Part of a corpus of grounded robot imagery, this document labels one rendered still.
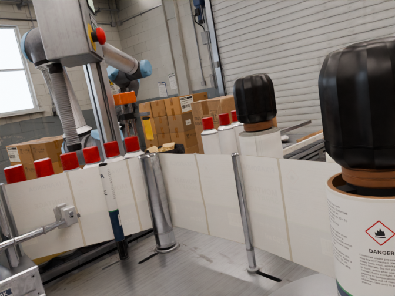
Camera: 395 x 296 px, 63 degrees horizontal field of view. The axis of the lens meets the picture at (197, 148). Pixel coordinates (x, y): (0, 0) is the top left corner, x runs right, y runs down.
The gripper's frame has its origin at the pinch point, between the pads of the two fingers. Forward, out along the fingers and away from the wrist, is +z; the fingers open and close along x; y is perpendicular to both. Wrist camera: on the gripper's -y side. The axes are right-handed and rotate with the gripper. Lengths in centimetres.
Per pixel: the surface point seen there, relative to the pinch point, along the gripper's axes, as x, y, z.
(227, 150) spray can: -36, 62, 14
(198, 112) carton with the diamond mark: 0.9, 38.9, -16.5
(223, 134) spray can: -38, 61, 9
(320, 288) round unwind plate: -81, 86, 47
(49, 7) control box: -84, 31, 0
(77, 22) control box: -81, 36, 2
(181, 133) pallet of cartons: 280, -74, -116
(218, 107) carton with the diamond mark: -10, 51, -14
